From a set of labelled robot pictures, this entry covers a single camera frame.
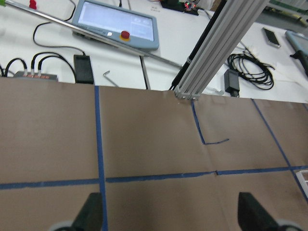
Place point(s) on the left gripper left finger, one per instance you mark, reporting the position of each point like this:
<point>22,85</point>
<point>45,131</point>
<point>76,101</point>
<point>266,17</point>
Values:
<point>90,217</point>

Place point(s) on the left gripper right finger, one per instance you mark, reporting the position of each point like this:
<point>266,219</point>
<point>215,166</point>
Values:
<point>252,216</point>

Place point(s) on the black power adapter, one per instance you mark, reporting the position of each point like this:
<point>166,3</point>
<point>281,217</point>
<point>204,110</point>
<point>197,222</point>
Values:
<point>83,69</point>

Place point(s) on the black usb hub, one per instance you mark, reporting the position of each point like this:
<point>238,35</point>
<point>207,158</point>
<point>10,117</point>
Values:
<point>36,76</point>

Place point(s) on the silver smartphone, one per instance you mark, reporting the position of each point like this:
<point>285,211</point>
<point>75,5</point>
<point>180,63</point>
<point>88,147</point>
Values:
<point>271,38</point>

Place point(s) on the blue teach pendant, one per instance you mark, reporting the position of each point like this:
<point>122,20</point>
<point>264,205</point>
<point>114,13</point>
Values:
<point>128,27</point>

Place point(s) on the white wire cup rack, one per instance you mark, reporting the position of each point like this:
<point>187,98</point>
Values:
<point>302,177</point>

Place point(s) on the aluminium frame post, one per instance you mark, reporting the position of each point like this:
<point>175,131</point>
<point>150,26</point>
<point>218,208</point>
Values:
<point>228,25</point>

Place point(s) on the green handled reacher grabber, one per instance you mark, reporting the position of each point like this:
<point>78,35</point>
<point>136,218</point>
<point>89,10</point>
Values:
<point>86,33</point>

